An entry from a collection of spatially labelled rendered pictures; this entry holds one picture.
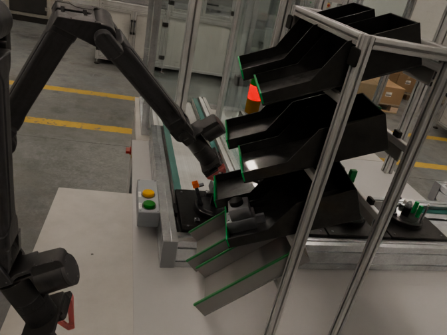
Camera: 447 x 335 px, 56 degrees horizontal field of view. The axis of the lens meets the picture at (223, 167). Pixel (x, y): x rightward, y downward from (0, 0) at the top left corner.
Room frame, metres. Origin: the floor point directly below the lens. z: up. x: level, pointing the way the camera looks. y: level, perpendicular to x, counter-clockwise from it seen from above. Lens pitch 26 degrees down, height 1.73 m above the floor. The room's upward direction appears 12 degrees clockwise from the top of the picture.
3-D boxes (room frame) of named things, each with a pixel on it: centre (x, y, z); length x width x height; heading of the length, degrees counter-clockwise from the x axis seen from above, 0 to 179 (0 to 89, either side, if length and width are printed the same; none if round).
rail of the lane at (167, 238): (1.43, 0.23, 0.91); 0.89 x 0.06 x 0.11; 16
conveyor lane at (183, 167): (1.51, 0.06, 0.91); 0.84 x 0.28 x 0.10; 16
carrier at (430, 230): (1.42, -0.71, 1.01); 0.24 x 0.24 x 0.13; 16
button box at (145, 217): (1.23, 0.23, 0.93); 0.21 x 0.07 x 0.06; 16
